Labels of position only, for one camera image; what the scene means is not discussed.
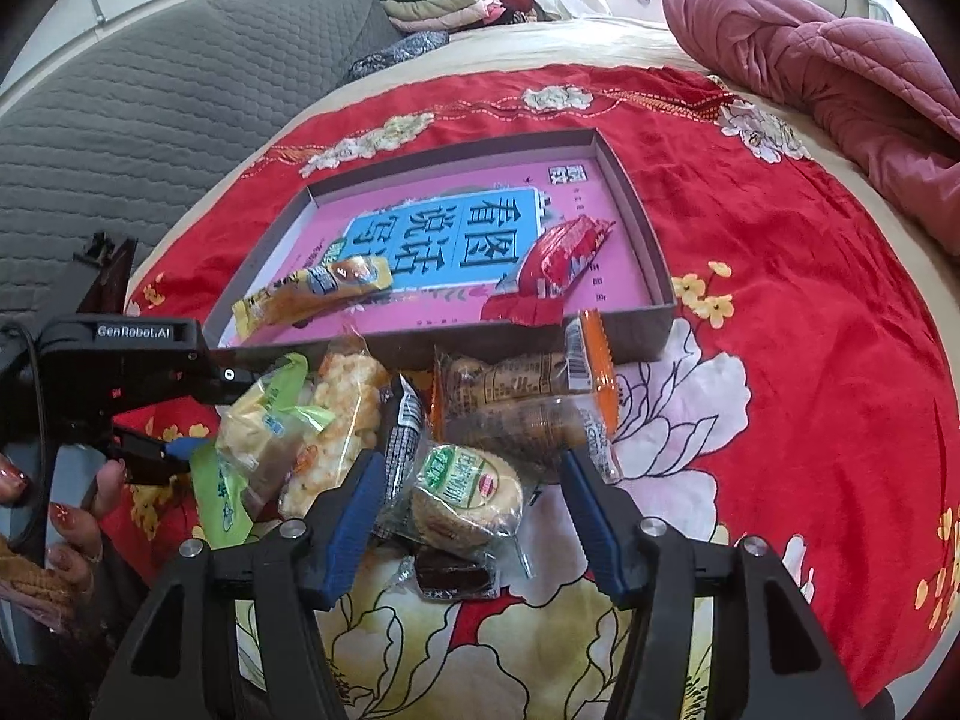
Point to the red snack packet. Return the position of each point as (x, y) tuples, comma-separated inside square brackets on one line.
[(559, 255)]

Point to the orange bread packet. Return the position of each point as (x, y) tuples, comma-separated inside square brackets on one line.
[(510, 382)]

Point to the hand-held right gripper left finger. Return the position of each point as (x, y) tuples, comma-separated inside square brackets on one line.
[(352, 517)]

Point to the person's left hand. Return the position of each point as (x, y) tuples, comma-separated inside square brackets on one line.
[(75, 532)]

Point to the round biscuit packet green label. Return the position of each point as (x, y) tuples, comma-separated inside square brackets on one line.
[(465, 495)]

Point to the yellow snack packet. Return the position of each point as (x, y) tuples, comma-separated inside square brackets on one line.
[(300, 300)]

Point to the clear round cookie packet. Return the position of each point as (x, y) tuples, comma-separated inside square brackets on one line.
[(525, 427)]

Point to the brown chocolate bar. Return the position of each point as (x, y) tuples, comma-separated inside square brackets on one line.
[(450, 577)]

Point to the grey quilted headboard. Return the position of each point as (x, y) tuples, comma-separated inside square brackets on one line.
[(150, 105)]

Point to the dark blue cookie packet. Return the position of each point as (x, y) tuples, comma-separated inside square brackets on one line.
[(401, 427)]

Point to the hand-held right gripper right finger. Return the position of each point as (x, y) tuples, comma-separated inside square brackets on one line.
[(592, 517)]

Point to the clear rice cracker packet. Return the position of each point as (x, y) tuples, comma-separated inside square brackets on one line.
[(341, 412)]

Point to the pink book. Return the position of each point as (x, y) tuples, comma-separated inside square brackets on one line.
[(450, 187)]

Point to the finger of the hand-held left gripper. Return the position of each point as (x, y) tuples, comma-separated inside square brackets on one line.
[(232, 379), (161, 454)]

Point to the red floral blanket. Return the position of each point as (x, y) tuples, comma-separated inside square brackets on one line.
[(787, 315)]

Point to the dark patterned pillow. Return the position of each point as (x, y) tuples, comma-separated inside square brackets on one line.
[(397, 52)]

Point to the green yellow cake packet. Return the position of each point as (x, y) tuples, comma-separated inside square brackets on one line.
[(247, 435)]

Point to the pink quilt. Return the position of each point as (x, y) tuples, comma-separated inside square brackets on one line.
[(825, 67)]

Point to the grey cardboard box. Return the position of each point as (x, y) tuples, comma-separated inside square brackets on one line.
[(637, 330)]

